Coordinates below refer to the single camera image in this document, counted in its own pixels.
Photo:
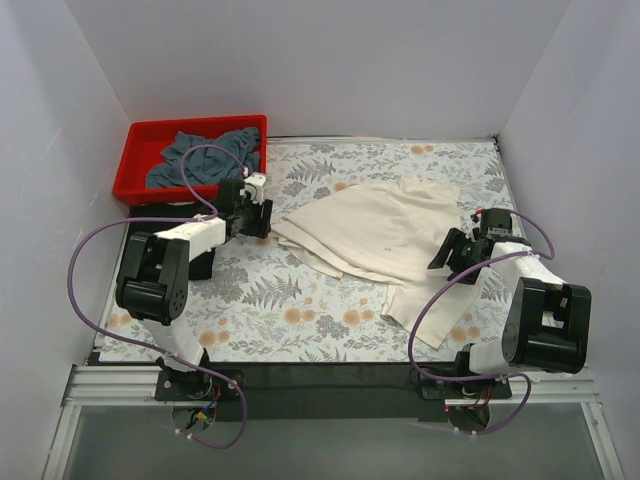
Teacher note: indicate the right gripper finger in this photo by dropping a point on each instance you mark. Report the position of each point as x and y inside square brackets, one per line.
[459, 266]
[453, 252]

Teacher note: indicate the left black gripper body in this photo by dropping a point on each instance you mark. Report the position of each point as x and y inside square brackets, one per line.
[261, 218]

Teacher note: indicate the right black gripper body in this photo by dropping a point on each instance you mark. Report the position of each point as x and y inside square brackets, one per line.
[463, 251]

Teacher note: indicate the cream white t shirt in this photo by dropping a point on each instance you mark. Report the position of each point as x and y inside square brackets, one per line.
[386, 233]

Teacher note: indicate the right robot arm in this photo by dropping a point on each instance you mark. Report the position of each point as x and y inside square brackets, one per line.
[547, 326]

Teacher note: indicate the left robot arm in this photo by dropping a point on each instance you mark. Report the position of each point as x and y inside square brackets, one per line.
[152, 283]

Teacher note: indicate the blue grey t shirt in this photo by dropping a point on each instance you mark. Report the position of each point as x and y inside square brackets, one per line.
[234, 154]

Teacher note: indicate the folded black t shirt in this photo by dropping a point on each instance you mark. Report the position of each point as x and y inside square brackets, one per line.
[201, 267]

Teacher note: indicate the floral patterned table mat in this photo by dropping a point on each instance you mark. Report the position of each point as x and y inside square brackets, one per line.
[263, 304]

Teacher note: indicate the red plastic bin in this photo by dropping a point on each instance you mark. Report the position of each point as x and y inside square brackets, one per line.
[146, 140]

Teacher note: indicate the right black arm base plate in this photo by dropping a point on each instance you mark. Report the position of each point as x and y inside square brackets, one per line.
[431, 389]

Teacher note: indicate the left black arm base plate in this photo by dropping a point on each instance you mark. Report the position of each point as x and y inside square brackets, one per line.
[195, 386]

